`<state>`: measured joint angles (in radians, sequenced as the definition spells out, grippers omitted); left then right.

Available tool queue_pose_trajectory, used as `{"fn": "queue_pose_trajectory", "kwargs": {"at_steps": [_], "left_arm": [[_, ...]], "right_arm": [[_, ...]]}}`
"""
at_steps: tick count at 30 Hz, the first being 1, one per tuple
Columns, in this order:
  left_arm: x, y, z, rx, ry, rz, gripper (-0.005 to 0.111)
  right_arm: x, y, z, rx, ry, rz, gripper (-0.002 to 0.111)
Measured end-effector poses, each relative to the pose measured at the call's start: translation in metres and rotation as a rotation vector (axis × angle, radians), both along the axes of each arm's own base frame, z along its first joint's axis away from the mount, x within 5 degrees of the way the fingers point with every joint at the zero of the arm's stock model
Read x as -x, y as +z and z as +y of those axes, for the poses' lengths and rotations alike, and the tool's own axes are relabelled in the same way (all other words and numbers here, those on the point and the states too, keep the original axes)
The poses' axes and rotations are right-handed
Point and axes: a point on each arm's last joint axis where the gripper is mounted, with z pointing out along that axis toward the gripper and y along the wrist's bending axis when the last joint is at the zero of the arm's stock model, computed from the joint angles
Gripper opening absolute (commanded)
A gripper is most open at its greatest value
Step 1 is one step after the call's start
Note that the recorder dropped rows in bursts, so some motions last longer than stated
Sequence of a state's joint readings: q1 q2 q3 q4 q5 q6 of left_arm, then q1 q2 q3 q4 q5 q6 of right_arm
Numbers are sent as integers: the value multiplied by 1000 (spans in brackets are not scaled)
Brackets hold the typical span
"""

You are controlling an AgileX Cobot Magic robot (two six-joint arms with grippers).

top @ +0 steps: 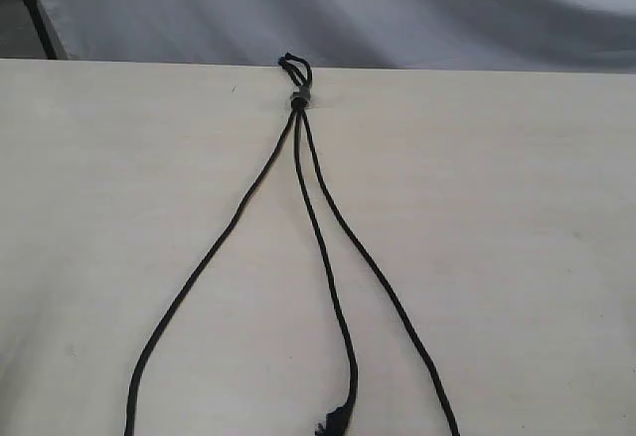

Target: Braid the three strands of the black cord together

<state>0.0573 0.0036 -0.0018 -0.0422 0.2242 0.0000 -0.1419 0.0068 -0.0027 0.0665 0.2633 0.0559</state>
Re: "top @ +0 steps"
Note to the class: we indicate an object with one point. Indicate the grey backdrop cloth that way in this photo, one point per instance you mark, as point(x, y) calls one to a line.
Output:
point(556, 35)

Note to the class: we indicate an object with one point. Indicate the black stand pole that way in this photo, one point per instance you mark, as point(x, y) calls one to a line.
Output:
point(40, 27)

